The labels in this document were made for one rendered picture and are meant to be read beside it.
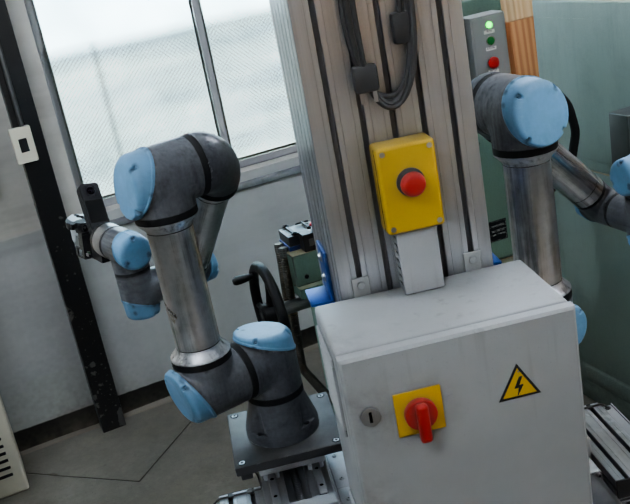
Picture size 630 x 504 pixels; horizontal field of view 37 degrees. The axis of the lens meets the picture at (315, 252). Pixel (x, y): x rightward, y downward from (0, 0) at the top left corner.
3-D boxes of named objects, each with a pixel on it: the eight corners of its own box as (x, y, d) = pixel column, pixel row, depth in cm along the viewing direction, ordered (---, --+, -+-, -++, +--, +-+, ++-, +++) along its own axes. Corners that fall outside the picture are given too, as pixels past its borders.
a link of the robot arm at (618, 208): (637, 231, 193) (634, 180, 189) (677, 244, 183) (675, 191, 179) (607, 242, 190) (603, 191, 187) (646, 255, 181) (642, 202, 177)
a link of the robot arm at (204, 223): (235, 104, 172) (196, 251, 211) (183, 120, 167) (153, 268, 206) (268, 150, 168) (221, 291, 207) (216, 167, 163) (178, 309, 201)
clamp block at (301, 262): (281, 272, 262) (275, 243, 259) (325, 259, 265) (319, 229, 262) (298, 288, 248) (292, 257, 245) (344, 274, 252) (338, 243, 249)
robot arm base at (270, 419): (324, 437, 186) (316, 393, 183) (250, 455, 185) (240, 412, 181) (312, 402, 200) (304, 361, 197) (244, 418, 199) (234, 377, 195)
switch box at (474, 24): (465, 80, 241) (457, 17, 235) (498, 71, 243) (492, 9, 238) (477, 82, 235) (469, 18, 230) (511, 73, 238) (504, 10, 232)
